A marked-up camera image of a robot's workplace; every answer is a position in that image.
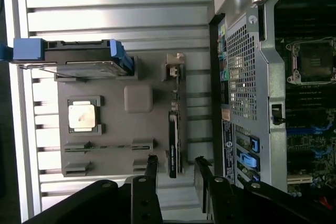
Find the white expansion slot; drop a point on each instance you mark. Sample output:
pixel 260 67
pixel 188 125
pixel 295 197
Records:
pixel 299 180

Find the blue expansion slot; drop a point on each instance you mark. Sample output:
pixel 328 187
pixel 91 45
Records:
pixel 302 130

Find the silver CPU chip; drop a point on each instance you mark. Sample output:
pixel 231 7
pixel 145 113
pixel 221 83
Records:
pixel 81 117

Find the CPU socket with metal frame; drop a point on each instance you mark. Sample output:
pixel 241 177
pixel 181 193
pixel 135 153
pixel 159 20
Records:
pixel 315 61

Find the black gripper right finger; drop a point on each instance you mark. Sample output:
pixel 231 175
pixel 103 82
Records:
pixel 223 203

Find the grey parts rack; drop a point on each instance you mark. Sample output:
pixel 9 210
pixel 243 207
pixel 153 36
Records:
pixel 118 134

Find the hard disk in blue carrier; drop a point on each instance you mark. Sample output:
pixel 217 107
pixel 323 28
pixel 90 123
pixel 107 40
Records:
pixel 78 51

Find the open black PC case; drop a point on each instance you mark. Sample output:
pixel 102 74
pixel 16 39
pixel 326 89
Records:
pixel 262 37

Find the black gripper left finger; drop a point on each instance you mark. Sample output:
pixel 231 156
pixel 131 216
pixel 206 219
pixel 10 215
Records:
pixel 147 203

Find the green motherboard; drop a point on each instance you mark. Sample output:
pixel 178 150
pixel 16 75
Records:
pixel 302 155

